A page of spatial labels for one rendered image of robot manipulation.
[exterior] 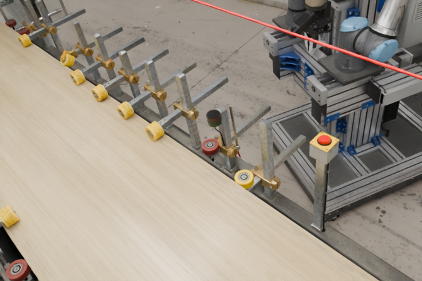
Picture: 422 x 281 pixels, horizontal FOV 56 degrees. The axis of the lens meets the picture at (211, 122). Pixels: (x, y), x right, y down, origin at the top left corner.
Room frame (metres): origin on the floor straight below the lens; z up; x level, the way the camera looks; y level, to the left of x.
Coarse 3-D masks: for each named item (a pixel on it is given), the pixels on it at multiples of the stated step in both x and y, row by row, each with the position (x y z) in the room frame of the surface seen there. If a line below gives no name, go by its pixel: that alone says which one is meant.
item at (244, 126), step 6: (264, 108) 1.52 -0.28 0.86; (270, 108) 1.53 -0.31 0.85; (252, 114) 1.50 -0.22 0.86; (258, 114) 1.49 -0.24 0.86; (264, 114) 1.51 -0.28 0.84; (246, 120) 1.46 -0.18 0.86; (252, 120) 1.45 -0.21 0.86; (240, 126) 1.43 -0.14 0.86; (246, 126) 1.42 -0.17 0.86; (240, 132) 1.40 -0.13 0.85; (234, 138) 1.37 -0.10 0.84; (210, 156) 1.28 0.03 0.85
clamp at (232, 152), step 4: (220, 140) 1.34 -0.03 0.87; (220, 144) 1.32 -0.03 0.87; (232, 144) 1.30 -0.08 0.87; (220, 148) 1.31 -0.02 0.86; (224, 148) 1.29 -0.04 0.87; (228, 148) 1.29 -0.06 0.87; (232, 148) 1.28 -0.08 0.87; (236, 148) 1.28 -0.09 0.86; (220, 152) 1.31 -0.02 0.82; (224, 152) 1.29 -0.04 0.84; (228, 152) 1.27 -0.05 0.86; (232, 152) 1.26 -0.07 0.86; (236, 152) 1.28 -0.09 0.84; (228, 156) 1.26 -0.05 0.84; (232, 156) 1.26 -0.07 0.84
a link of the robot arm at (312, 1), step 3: (306, 0) 1.27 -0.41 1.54; (309, 0) 1.26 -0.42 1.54; (312, 0) 1.25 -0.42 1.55; (315, 0) 1.25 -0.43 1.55; (318, 0) 1.25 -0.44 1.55; (321, 0) 1.25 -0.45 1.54; (324, 0) 1.25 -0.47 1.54; (306, 3) 1.27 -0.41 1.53; (309, 3) 1.26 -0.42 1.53; (312, 3) 1.25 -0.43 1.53; (315, 3) 1.25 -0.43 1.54; (318, 3) 1.25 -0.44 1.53; (321, 3) 1.25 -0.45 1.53; (324, 3) 1.25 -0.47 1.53; (312, 6) 1.25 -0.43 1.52; (315, 6) 1.25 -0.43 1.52; (318, 6) 1.25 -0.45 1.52
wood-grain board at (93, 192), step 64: (0, 64) 2.44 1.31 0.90; (0, 128) 1.74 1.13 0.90; (64, 128) 1.63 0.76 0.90; (128, 128) 1.53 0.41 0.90; (0, 192) 1.26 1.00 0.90; (64, 192) 1.19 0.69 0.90; (128, 192) 1.12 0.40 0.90; (192, 192) 1.05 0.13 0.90; (64, 256) 0.87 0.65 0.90; (128, 256) 0.81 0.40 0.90; (192, 256) 0.76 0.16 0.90; (256, 256) 0.71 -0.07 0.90; (320, 256) 0.67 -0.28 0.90
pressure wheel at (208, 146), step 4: (204, 140) 1.33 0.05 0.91; (208, 140) 1.32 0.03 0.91; (212, 140) 1.32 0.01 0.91; (216, 140) 1.31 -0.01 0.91; (204, 144) 1.30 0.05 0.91; (208, 144) 1.29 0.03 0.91; (212, 144) 1.30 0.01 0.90; (216, 144) 1.29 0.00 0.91; (204, 148) 1.28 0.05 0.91; (208, 148) 1.28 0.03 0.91; (212, 148) 1.27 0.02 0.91; (216, 148) 1.27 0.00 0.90; (204, 152) 1.27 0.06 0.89; (208, 152) 1.26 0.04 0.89; (212, 152) 1.26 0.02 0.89; (216, 152) 1.27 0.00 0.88; (212, 160) 1.29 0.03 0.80
